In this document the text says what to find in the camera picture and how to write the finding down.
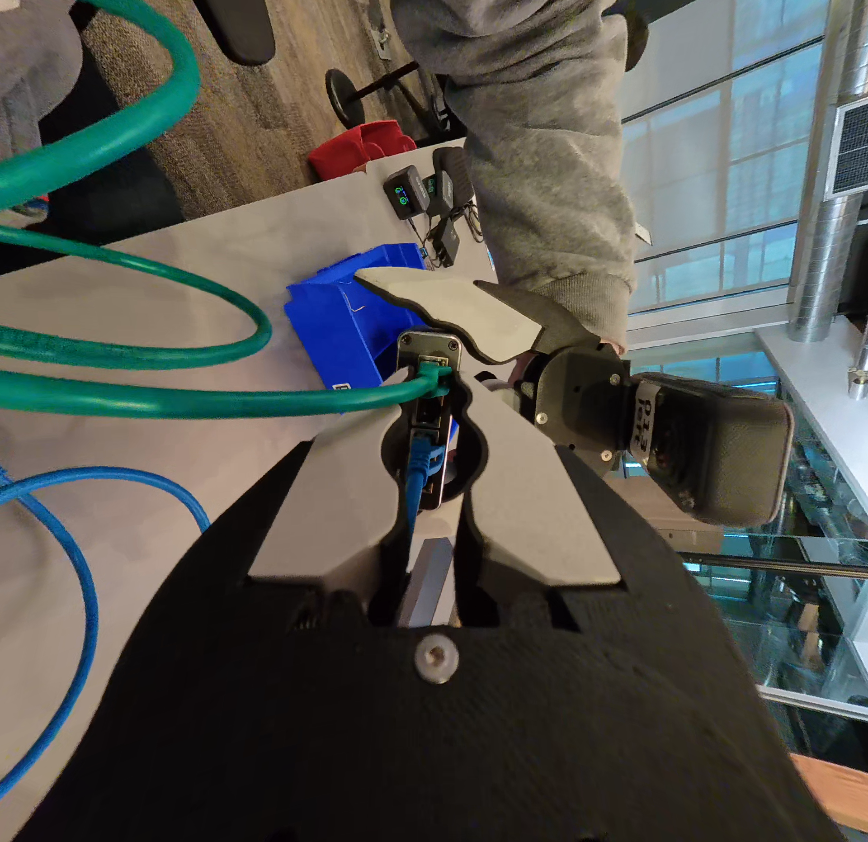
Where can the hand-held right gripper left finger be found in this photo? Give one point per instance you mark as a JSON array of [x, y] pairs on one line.
[[325, 503]]

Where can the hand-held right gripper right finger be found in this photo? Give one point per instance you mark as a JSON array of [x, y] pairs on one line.
[[536, 516]]

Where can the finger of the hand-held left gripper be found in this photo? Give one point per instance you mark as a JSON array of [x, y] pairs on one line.
[[461, 313]]

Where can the silver network port hub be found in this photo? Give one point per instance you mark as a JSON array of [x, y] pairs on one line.
[[434, 345]]

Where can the blue plastic bin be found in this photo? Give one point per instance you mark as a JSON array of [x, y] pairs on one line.
[[332, 326]]

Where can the person's left forearm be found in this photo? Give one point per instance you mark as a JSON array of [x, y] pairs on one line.
[[536, 143]]

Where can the small black adapter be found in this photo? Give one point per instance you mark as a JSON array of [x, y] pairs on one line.
[[444, 242]]

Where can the black charging case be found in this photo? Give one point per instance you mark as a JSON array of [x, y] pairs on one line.
[[439, 201], [405, 194]]

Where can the black battery chargers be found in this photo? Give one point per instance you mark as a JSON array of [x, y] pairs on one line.
[[454, 174]]

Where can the red cloth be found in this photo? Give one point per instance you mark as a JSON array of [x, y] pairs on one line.
[[352, 151]]

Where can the white ledge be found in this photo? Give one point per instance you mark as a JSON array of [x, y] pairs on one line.
[[827, 394]]

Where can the black chair base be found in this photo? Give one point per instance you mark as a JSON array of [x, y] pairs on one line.
[[342, 96]]

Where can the glass railing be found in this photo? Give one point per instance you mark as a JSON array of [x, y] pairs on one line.
[[780, 618]]

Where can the window with roller blind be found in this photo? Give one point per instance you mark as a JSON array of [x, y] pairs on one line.
[[712, 143]]

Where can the white vent grille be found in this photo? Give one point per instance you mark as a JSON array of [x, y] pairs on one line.
[[851, 150]]

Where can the black chair armrest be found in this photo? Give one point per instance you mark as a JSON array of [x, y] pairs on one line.
[[237, 21]]

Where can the silver metal duct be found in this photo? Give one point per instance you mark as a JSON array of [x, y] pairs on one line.
[[824, 245]]

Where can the wooden rail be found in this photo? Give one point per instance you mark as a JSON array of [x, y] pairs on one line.
[[841, 794]]

